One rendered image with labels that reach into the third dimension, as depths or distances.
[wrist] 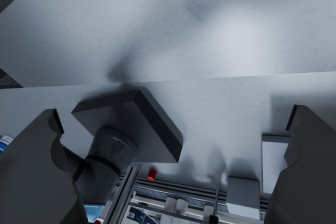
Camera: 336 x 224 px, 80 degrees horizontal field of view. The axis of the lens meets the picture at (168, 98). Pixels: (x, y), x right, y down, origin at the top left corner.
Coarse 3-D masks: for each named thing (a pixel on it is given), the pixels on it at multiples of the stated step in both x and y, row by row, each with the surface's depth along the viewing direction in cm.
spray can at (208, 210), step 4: (208, 204) 83; (204, 208) 84; (208, 208) 82; (212, 208) 82; (204, 212) 82; (208, 212) 81; (212, 212) 81; (204, 216) 81; (208, 216) 80; (208, 220) 79
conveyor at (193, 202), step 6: (138, 192) 102; (144, 192) 99; (150, 192) 96; (156, 192) 93; (162, 192) 91; (162, 198) 97; (186, 198) 87; (192, 198) 85; (192, 204) 90; (198, 204) 88; (204, 204) 85; (222, 210) 84; (264, 216) 75
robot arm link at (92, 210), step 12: (84, 168) 51; (96, 168) 54; (108, 168) 55; (84, 180) 50; (96, 180) 52; (108, 180) 54; (84, 192) 49; (96, 192) 51; (108, 192) 54; (84, 204) 48; (96, 204) 50; (96, 216) 50
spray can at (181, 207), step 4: (180, 200) 88; (184, 200) 87; (176, 204) 87; (180, 204) 86; (184, 204) 87; (176, 208) 86; (180, 208) 85; (184, 208) 86; (176, 212) 85; (180, 212) 84; (184, 212) 85; (172, 220) 83; (176, 220) 82; (180, 220) 82
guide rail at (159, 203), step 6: (138, 198) 100; (144, 198) 99; (156, 204) 95; (162, 204) 94; (192, 210) 89; (198, 210) 88; (222, 216) 83; (228, 222) 82; (234, 222) 81; (240, 222) 80; (246, 222) 79; (252, 222) 79
